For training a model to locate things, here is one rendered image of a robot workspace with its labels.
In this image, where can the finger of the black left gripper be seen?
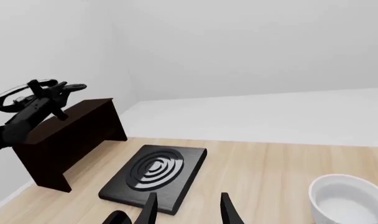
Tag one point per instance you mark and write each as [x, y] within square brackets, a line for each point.
[75, 86]
[59, 86]

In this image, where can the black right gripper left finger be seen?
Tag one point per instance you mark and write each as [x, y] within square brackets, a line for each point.
[149, 211]

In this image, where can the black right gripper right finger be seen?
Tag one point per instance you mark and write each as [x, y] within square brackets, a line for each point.
[229, 211]

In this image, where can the dark wooden cabinet shelf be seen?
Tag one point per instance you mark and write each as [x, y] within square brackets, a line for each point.
[67, 140]

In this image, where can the flat black stove plate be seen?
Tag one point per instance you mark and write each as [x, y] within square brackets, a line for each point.
[176, 168]

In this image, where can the white bowl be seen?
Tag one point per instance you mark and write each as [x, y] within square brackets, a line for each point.
[347, 200]

